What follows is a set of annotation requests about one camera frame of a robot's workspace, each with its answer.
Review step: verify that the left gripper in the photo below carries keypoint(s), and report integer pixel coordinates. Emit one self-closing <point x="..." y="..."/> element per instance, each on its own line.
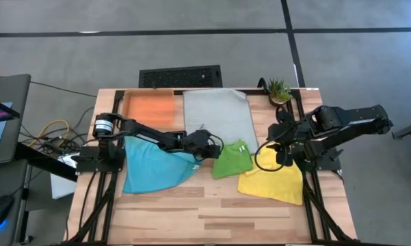
<point x="200" y="143"/>

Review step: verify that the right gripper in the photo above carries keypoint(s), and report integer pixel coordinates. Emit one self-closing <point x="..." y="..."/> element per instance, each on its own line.
<point x="284" y="136"/>

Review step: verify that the green microfiber towel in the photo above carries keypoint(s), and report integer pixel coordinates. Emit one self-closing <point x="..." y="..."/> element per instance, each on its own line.
<point x="230" y="162"/>

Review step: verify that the grey microfiber towel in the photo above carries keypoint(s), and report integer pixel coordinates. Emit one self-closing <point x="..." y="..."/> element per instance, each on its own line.
<point x="219" y="112"/>

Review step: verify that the yellow microfiber towel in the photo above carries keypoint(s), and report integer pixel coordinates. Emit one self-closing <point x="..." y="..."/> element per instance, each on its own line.
<point x="270" y="188"/>

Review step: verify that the blue microfiber towel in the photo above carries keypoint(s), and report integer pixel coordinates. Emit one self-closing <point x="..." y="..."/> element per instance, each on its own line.
<point x="150" y="171"/>

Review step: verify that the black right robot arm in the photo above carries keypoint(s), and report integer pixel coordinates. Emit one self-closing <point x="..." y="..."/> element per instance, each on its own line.
<point x="355" y="119"/>

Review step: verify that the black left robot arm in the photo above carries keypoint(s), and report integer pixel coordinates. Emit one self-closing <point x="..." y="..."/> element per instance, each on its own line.
<point x="147" y="135"/>

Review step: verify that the small potted green plant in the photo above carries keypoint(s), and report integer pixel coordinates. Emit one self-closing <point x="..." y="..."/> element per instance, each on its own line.
<point x="278" y="92"/>

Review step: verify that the orange translucent plastic bin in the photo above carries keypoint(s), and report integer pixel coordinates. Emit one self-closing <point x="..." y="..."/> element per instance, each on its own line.
<point x="147" y="109"/>

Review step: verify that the black perforated floor grate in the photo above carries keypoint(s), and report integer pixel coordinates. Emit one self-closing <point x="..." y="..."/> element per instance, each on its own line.
<point x="179" y="77"/>

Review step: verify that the grey desk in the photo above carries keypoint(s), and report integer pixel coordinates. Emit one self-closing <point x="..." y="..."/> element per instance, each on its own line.
<point x="3" y="171"/>

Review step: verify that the black computer mouse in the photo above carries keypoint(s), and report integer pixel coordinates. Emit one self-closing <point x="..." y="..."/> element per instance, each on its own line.
<point x="0" y="210"/>

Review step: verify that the black aluminium table frame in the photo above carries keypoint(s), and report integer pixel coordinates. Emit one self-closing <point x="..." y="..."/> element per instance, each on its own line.
<point x="256" y="91"/>

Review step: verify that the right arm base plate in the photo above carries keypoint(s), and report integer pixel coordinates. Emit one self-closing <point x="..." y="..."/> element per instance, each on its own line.
<point x="328" y="164"/>

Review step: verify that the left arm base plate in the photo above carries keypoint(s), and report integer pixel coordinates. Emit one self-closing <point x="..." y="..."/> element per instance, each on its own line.
<point x="89" y="165"/>

